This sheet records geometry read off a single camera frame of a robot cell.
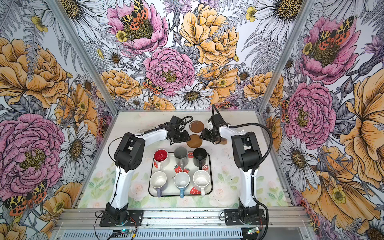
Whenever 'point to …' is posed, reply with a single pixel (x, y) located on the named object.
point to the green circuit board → (126, 231)
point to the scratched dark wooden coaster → (196, 126)
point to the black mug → (199, 157)
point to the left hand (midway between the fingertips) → (187, 142)
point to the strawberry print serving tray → (170, 168)
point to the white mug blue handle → (181, 180)
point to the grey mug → (181, 157)
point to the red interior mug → (160, 156)
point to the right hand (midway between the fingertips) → (203, 140)
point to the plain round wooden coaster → (195, 142)
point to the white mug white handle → (201, 179)
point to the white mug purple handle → (158, 180)
